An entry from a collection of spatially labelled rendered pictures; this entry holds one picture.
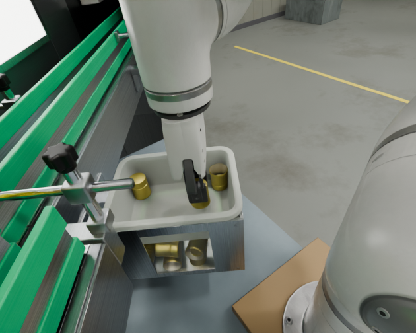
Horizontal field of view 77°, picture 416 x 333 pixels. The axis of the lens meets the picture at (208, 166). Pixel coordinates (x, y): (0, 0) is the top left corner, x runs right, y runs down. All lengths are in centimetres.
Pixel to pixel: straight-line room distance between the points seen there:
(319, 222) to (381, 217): 150
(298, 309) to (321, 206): 124
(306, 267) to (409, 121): 41
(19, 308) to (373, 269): 26
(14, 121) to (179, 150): 32
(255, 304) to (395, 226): 43
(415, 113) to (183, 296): 52
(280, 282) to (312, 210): 117
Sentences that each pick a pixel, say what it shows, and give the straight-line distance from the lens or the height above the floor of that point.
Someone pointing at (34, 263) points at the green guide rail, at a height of 112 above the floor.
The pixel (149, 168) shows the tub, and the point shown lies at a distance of 54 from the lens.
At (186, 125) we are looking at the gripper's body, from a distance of 32.
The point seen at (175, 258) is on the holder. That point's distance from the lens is 49.
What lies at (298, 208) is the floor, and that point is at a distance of 173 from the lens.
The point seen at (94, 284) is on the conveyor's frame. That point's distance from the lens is 34.
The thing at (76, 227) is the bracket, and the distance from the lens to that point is 39.
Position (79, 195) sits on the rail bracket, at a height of 113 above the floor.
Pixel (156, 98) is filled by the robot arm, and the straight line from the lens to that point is 31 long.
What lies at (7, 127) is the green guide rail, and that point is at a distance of 54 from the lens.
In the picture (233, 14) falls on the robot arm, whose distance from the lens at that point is 35.
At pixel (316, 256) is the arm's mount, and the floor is 77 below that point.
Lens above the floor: 132
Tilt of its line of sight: 41 degrees down
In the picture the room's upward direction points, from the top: 8 degrees counter-clockwise
